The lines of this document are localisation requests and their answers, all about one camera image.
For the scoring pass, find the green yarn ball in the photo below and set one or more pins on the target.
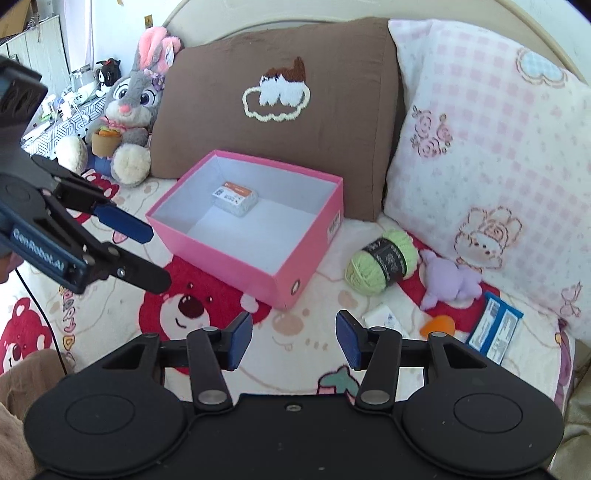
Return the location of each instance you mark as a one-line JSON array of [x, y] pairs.
[[369, 272]]

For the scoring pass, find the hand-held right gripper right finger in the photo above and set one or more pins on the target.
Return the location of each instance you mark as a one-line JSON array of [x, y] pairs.
[[348, 339]]

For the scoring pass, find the orange ball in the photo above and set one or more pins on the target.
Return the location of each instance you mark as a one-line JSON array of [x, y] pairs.
[[438, 324]]

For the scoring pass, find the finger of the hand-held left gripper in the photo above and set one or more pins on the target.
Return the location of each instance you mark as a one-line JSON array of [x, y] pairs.
[[138, 272], [124, 221]]

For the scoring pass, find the blue snack packet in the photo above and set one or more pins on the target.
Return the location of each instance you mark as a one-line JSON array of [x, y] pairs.
[[494, 325]]

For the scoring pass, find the person's beige trousers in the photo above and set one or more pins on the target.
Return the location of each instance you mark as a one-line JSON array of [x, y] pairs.
[[18, 392]]

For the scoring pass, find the small orange-label white box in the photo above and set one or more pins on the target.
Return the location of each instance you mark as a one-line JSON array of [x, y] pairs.
[[234, 198]]

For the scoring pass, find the white cabinet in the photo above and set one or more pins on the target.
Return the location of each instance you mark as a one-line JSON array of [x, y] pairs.
[[37, 50]]

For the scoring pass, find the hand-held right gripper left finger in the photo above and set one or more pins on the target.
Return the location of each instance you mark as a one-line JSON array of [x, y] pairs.
[[240, 339]]

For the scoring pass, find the black and white plush toy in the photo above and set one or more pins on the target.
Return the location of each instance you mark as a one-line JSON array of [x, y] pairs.
[[107, 73]]

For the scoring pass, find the grey bunny plush toy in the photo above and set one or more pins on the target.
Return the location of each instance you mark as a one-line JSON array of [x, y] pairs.
[[134, 101]]

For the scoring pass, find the brown pillow with cloud patch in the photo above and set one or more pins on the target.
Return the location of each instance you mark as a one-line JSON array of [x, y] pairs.
[[207, 120]]

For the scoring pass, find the bear-printed bed sheet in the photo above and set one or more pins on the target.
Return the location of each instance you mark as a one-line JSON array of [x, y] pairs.
[[295, 332]]

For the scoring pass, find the small white blue-print box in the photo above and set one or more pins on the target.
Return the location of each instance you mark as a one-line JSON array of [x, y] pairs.
[[381, 318]]

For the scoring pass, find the purple plush toy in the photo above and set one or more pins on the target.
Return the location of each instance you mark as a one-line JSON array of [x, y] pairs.
[[448, 281]]

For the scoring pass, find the patterned bedside table cloth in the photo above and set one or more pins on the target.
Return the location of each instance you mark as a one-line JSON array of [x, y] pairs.
[[60, 129]]

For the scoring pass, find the pink cardboard box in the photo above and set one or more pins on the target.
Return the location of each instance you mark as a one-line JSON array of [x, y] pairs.
[[295, 258]]

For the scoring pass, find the pink checked pillow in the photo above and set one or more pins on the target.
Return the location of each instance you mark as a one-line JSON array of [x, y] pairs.
[[485, 152]]

